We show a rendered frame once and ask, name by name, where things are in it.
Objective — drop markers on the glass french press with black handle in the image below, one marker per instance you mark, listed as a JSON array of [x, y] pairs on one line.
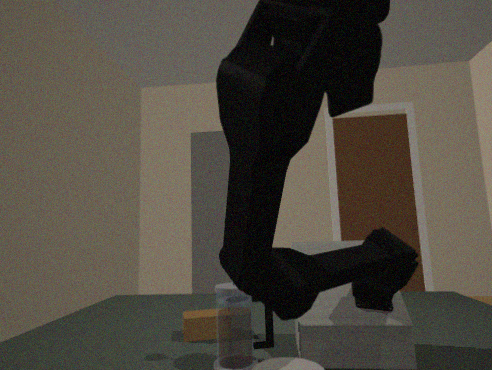
[[235, 332]]

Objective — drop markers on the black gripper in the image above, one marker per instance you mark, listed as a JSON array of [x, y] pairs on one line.
[[281, 42]]

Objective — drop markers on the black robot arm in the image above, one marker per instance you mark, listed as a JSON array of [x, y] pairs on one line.
[[269, 99]]

